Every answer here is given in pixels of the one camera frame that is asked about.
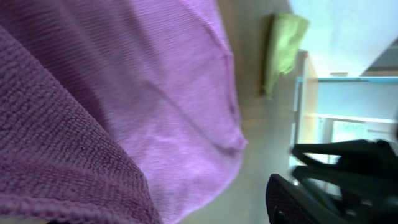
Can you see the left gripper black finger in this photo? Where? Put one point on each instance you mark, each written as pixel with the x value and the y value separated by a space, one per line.
pixel 287 204

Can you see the light wooden shelf unit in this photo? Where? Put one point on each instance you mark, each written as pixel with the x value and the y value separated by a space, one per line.
pixel 335 109

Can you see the crumpled green cloth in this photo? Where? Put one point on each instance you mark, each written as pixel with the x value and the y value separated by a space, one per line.
pixel 285 36

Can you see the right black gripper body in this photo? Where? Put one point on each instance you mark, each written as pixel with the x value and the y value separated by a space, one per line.
pixel 356 180

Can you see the purple microfiber cloth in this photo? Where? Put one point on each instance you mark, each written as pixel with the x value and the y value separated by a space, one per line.
pixel 157 75

